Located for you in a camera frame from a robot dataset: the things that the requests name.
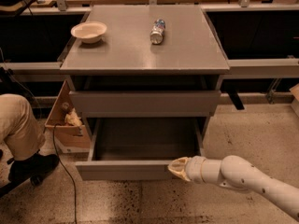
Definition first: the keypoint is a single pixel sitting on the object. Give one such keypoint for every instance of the silver soda can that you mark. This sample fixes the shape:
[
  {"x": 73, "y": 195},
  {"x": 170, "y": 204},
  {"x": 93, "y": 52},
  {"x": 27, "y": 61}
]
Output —
[{"x": 157, "y": 32}]

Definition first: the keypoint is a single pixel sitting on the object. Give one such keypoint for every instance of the grey drawer cabinet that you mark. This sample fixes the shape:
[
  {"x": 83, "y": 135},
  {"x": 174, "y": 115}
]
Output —
[{"x": 190, "y": 57}]

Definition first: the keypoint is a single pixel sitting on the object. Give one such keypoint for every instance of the grey top drawer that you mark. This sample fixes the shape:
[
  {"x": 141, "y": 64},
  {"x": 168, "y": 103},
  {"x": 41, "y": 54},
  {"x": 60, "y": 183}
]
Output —
[{"x": 132, "y": 104}]

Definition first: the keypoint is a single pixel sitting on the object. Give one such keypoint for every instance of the black shoe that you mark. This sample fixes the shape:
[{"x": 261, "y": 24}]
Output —
[{"x": 36, "y": 165}]

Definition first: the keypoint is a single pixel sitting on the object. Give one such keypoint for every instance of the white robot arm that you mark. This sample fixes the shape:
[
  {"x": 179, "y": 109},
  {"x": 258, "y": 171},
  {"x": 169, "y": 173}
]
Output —
[{"x": 235, "y": 173}]

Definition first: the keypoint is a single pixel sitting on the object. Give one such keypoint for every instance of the white bowl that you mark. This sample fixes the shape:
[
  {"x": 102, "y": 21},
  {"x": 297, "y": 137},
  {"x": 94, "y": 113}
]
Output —
[{"x": 89, "y": 32}]

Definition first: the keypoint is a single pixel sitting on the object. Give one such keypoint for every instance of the person leg beige trousers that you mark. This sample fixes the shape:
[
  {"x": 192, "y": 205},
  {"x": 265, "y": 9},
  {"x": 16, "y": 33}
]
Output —
[{"x": 19, "y": 128}]

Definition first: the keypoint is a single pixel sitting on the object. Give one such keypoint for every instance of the yellow toy in box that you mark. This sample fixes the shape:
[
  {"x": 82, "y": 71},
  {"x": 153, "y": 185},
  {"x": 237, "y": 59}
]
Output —
[{"x": 71, "y": 118}]

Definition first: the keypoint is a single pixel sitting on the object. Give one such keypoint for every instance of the wooden box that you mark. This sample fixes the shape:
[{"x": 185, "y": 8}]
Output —
[{"x": 69, "y": 138}]

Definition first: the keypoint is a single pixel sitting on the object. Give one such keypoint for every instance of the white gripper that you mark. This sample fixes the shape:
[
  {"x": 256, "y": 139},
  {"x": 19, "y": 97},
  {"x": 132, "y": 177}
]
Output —
[{"x": 194, "y": 169}]

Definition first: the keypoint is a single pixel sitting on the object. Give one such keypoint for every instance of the grey drawer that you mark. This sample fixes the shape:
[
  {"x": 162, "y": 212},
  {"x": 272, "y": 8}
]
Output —
[
  {"x": 127, "y": 149},
  {"x": 132, "y": 104}
]

